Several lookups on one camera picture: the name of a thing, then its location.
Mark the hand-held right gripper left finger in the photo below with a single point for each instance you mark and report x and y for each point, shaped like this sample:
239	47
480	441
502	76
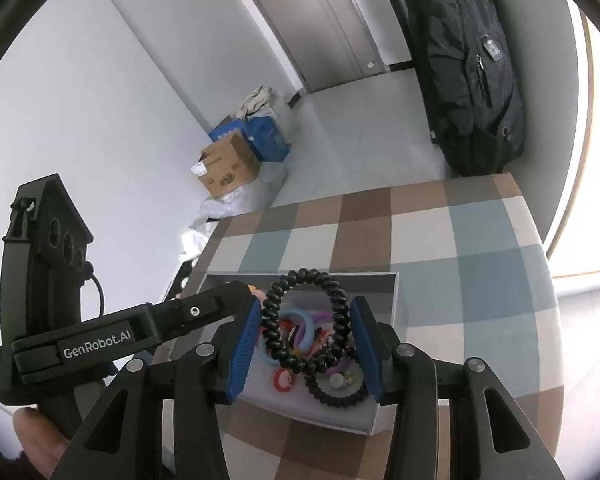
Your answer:
242	347

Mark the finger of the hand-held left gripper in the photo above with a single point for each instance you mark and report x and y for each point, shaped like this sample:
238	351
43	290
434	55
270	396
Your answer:
200	310

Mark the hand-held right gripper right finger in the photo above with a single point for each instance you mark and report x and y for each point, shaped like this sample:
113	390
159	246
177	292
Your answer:
367	347

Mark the grey cardboard box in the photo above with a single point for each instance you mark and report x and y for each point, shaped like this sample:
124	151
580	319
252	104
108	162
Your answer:
330	417

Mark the person's left hand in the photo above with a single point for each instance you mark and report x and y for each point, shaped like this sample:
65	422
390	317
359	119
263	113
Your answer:
37	440

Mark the crumpled clear plastic wrap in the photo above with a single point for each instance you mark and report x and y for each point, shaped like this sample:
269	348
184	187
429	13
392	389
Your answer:
195	245

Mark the grey plastic bag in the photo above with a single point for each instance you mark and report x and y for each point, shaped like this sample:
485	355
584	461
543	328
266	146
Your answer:
250	192

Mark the checked table cloth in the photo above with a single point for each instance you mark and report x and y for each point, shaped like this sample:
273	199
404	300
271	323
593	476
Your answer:
480	270

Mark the brown cardboard box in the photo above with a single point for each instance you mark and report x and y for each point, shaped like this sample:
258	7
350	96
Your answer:
230	165

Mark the flat blue carton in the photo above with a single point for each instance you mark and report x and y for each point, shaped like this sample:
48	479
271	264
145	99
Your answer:
225	129

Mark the blue carton box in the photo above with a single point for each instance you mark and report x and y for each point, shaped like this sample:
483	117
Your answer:
267	137

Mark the beige cloth bag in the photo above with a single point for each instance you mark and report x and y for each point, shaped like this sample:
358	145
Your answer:
257	102

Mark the black backpack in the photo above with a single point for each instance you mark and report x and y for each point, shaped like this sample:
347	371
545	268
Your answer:
465	70

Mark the grey door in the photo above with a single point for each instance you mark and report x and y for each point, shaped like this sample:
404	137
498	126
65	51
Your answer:
330	25

